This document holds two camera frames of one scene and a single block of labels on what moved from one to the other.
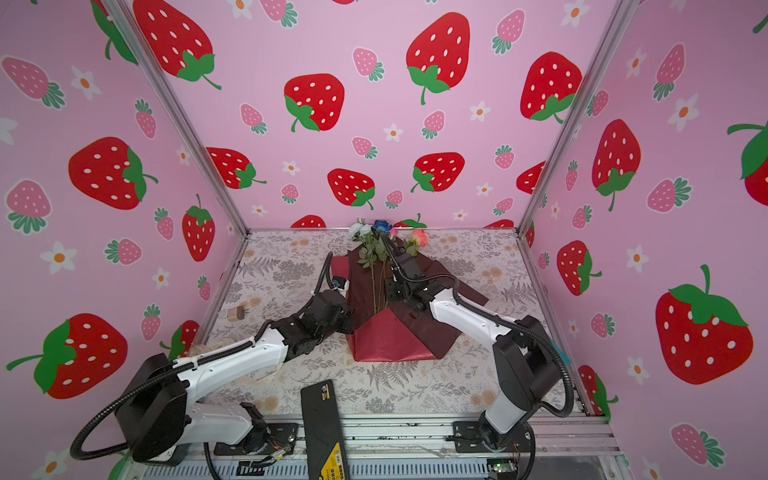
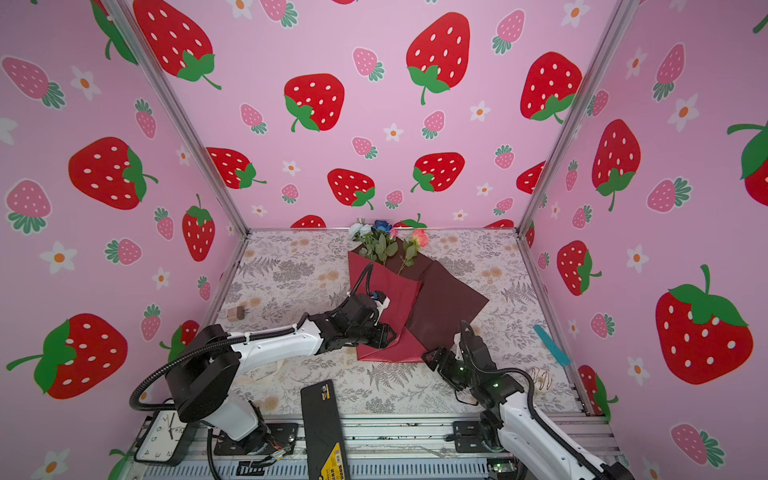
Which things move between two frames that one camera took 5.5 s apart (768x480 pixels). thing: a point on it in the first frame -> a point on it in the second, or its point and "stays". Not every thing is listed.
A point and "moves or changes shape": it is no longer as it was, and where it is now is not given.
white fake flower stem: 373,256 moves or changes shape
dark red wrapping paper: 385,330 stays
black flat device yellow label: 323,439 stays
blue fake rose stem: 382,225 stays
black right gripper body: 395,292 -> 452,370
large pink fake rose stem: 419,239 stays
